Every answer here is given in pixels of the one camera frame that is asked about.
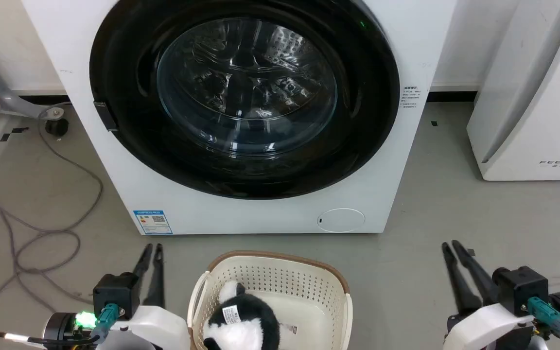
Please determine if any teal left camera cable plug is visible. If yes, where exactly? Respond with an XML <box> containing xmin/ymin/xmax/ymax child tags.
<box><xmin>90</xmin><ymin>303</ymin><xmax>120</xmax><ymax>343</ymax></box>

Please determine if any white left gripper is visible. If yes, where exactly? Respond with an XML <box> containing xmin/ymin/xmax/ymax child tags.
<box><xmin>96</xmin><ymin>243</ymin><xmax>191</xmax><ymax>350</ymax></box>

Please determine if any teal right camera cable plug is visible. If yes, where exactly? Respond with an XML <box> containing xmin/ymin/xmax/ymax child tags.
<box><xmin>527</xmin><ymin>297</ymin><xmax>560</xmax><ymax>337</ymax></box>

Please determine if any small printed text sticker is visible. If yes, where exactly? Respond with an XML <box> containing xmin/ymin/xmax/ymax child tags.
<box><xmin>400</xmin><ymin>86</ymin><xmax>422</xmax><ymax>110</ymax></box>

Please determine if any black round washer door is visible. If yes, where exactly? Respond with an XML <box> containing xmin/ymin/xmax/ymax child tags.
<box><xmin>89</xmin><ymin>0</ymin><xmax>401</xmax><ymax>200</ymax></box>

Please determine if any cream perforated laundry basket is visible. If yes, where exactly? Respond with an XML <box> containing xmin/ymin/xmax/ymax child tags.
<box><xmin>187</xmin><ymin>250</ymin><xmax>353</xmax><ymax>350</ymax></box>

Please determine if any blue energy label sticker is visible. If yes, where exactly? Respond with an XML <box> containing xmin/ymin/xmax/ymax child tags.
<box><xmin>133</xmin><ymin>210</ymin><xmax>174</xmax><ymax>236</ymax></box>

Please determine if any white front-load washing machine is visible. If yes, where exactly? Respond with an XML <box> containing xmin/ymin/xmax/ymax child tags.
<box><xmin>20</xmin><ymin>0</ymin><xmax>458</xmax><ymax>236</ymax></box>

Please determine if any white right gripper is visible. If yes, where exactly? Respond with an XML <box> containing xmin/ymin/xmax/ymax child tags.
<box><xmin>441</xmin><ymin>240</ymin><xmax>537</xmax><ymax>350</ymax></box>

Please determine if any white standing appliance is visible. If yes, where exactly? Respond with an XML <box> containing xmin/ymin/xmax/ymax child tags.
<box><xmin>466</xmin><ymin>0</ymin><xmax>560</xmax><ymax>182</ymax></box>

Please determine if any round white filter cover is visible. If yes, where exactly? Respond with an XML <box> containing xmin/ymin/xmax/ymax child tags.
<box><xmin>317</xmin><ymin>208</ymin><xmax>366</xmax><ymax>233</ymax></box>

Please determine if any grey floor cable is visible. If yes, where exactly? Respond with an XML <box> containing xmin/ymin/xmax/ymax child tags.
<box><xmin>0</xmin><ymin>103</ymin><xmax>104</xmax><ymax>337</ymax></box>

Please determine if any teal camera cable plug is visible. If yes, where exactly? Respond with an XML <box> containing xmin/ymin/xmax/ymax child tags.
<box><xmin>90</xmin><ymin>303</ymin><xmax>120</xmax><ymax>343</ymax></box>
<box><xmin>527</xmin><ymin>297</ymin><xmax>560</xmax><ymax>337</ymax></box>

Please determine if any black round levelling foot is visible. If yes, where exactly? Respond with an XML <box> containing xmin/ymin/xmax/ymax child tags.
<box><xmin>44</xmin><ymin>118</ymin><xmax>70</xmax><ymax>137</ymax></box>

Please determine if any black and white panda plush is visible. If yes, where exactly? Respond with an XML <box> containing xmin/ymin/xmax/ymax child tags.
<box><xmin>203</xmin><ymin>280</ymin><xmax>294</xmax><ymax>350</ymax></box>

